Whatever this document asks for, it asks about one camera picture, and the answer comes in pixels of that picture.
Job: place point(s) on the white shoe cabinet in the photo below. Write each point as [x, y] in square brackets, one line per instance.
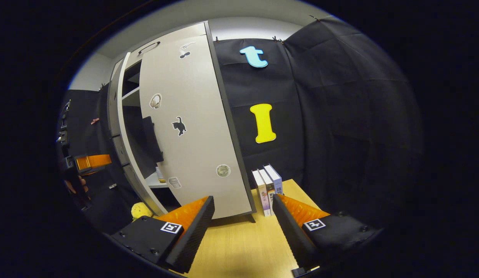
[228, 127]

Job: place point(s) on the white spine book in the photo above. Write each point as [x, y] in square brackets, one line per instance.
[268, 185]

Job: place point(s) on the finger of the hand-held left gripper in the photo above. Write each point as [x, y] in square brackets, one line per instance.
[94, 162]

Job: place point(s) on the yellow plush toy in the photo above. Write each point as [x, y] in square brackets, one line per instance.
[141, 211]

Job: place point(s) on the white canvas shoe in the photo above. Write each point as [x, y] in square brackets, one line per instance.
[161, 175]

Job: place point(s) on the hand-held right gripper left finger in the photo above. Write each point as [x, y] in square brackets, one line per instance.
[193, 235]

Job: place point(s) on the white shoe cabinet door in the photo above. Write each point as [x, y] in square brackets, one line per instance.
[201, 154]
[123, 154]

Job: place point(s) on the white cabinet drawer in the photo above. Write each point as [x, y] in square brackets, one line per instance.
[177, 34]

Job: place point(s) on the cream spine book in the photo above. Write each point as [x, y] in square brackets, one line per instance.
[261, 193]

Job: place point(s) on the white cabinet shelf board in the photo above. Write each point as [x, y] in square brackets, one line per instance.
[154, 181]
[132, 97]

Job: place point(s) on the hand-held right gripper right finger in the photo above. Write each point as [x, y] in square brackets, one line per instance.
[293, 235]

